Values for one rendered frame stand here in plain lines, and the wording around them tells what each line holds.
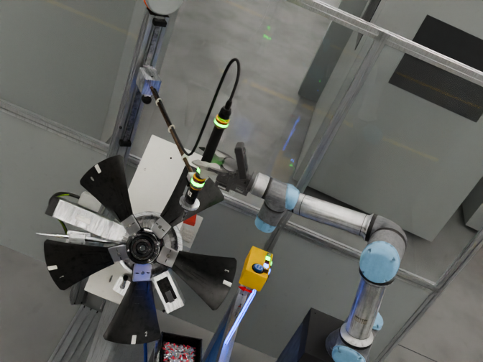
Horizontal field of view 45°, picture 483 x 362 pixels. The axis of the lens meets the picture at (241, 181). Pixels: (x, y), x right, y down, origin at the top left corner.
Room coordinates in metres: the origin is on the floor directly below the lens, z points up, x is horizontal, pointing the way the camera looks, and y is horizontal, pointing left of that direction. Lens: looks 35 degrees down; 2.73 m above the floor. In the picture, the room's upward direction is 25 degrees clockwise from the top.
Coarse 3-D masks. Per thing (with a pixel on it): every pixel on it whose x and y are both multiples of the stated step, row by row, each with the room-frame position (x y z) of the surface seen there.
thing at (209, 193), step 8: (184, 168) 1.79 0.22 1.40; (192, 168) 1.79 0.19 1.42; (184, 176) 1.77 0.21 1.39; (184, 184) 1.74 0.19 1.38; (208, 184) 1.72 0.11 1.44; (176, 192) 1.71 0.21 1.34; (200, 192) 1.69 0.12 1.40; (208, 192) 1.69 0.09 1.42; (216, 192) 1.70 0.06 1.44; (168, 200) 1.70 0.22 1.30; (176, 200) 1.68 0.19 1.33; (200, 200) 1.67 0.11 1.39; (208, 200) 1.67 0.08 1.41; (216, 200) 1.67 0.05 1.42; (168, 208) 1.66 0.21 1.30; (176, 208) 1.65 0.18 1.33; (200, 208) 1.64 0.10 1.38; (168, 216) 1.63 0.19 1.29; (176, 216) 1.62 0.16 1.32; (176, 224) 1.59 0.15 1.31
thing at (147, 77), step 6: (144, 66) 2.06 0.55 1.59; (150, 66) 2.08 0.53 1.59; (144, 72) 2.03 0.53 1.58; (150, 72) 2.05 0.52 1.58; (156, 72) 2.07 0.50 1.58; (138, 78) 2.04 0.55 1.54; (144, 78) 1.99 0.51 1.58; (150, 78) 2.00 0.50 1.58; (156, 78) 2.02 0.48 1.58; (138, 84) 2.02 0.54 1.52; (144, 84) 1.98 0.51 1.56; (150, 84) 2.00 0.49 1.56; (156, 84) 2.01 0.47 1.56; (144, 90) 1.99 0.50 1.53; (150, 90) 2.00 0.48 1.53
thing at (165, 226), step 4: (160, 220) 1.63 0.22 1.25; (164, 220) 1.63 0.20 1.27; (156, 224) 1.62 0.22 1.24; (160, 224) 1.61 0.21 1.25; (164, 224) 1.61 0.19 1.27; (168, 224) 1.60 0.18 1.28; (152, 228) 1.61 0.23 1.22; (156, 228) 1.60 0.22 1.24; (160, 228) 1.59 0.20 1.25; (164, 228) 1.59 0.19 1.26; (168, 228) 1.58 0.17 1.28; (156, 232) 1.59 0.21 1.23; (160, 232) 1.58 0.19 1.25; (164, 232) 1.57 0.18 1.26; (160, 236) 1.56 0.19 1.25
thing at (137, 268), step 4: (136, 264) 1.48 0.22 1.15; (144, 264) 1.51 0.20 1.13; (148, 264) 1.52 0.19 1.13; (136, 268) 1.47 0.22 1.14; (140, 268) 1.49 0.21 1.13; (144, 268) 1.50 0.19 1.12; (148, 268) 1.52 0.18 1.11; (136, 272) 1.46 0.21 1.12; (140, 272) 1.48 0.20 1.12; (144, 272) 1.49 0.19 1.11; (132, 276) 1.45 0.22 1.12; (136, 276) 1.46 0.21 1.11; (140, 276) 1.47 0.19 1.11; (144, 276) 1.49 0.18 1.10; (148, 276) 1.50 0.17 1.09; (132, 280) 1.44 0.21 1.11; (136, 280) 1.45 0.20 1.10; (140, 280) 1.46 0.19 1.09; (144, 280) 1.48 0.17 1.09; (148, 280) 1.49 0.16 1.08
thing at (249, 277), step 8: (256, 248) 1.93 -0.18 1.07; (248, 256) 1.88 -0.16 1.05; (256, 256) 1.88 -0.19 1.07; (264, 256) 1.90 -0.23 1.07; (248, 264) 1.81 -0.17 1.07; (248, 272) 1.78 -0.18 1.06; (256, 272) 1.78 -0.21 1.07; (240, 280) 1.78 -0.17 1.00; (248, 280) 1.78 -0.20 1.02; (256, 280) 1.78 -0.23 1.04; (264, 280) 1.78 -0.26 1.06; (256, 288) 1.78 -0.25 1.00
